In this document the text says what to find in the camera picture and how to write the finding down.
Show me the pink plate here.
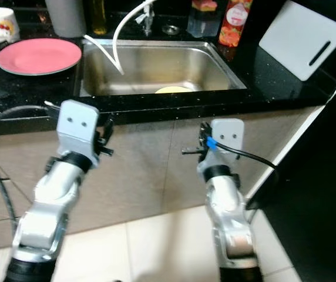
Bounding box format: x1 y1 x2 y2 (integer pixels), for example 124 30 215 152
0 38 82 76

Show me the beige cabinet door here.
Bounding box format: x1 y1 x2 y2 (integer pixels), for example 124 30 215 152
4 117 180 236
162 106 327 212

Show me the yellow plate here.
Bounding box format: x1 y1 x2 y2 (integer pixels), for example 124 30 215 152
154 86 192 95

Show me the stainless steel sink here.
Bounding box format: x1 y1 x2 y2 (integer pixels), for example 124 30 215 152
77 38 248 98

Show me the yellow oil bottle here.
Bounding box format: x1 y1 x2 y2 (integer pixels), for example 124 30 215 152
89 0 107 35

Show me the clear sponge holder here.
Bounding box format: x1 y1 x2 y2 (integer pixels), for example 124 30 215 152
187 7 220 38

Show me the chrome faucet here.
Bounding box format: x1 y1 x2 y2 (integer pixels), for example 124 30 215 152
137 0 157 37

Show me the peach soap pump bottle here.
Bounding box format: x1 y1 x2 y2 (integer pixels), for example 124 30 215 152
218 0 254 48

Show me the grey water filter canister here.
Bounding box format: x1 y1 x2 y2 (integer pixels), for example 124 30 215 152
45 0 88 38

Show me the pink yellow sponge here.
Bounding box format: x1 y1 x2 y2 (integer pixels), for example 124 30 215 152
191 0 219 12

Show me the white cutting board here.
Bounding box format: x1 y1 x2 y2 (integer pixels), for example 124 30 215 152
258 0 336 82

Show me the white cartoon cat mug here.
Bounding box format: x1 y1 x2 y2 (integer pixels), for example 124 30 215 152
0 8 21 43

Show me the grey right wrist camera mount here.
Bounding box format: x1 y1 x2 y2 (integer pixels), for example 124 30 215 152
211 119 245 155

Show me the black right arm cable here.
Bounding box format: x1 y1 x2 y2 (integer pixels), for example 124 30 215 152
206 138 279 171

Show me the white water hose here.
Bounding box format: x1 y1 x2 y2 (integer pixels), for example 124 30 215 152
83 0 163 75

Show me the round metal counter ring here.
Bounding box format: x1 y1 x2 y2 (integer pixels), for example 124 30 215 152
161 23 180 36

